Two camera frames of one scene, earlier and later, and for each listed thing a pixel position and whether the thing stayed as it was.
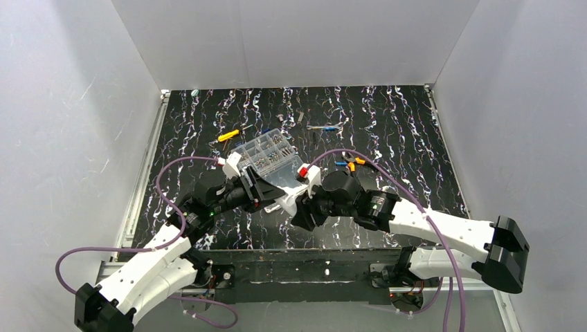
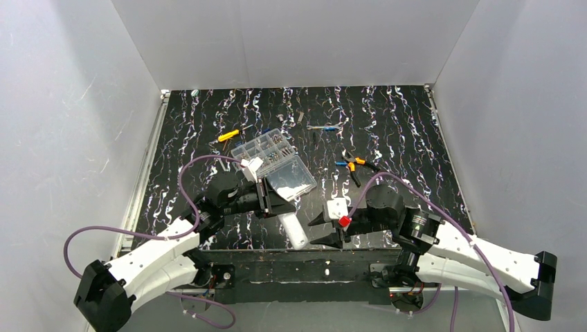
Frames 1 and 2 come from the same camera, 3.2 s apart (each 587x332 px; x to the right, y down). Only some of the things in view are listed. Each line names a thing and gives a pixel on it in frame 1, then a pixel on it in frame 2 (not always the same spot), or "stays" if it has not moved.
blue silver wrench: x=326 y=128 stays
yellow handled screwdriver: x=231 y=133 stays
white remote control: x=289 y=201 → x=296 y=234
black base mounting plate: x=296 y=275 stays
